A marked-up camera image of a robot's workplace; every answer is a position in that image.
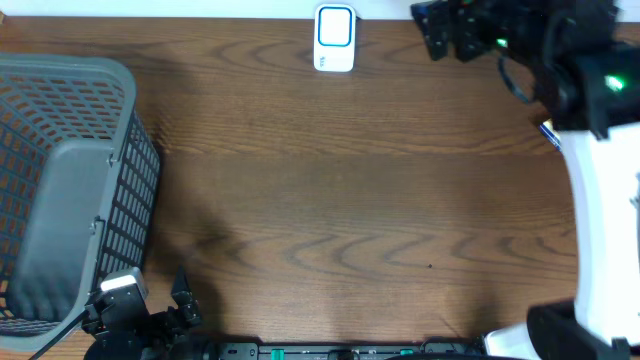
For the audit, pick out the grey plastic basket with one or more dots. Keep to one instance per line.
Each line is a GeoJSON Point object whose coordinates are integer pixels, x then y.
{"type": "Point", "coordinates": [79, 177]}

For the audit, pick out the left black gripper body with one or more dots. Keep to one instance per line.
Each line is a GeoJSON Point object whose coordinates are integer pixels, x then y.
{"type": "Point", "coordinates": [170, 324]}

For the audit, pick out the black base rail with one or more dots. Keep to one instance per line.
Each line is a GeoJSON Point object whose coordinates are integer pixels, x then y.
{"type": "Point", "coordinates": [354, 351]}

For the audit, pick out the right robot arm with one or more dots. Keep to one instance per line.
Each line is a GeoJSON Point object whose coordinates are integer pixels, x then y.
{"type": "Point", "coordinates": [588, 82]}

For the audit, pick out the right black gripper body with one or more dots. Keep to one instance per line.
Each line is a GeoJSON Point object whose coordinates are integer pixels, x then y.
{"type": "Point", "coordinates": [516, 25]}

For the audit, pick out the white barcode scanner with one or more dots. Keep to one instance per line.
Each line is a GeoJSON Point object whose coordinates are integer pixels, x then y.
{"type": "Point", "coordinates": [334, 38]}

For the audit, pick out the yellow snack bag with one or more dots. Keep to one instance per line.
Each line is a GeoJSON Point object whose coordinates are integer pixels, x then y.
{"type": "Point", "coordinates": [547, 130]}

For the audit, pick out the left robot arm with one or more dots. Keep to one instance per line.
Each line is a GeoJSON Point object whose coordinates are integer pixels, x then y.
{"type": "Point", "coordinates": [119, 346]}

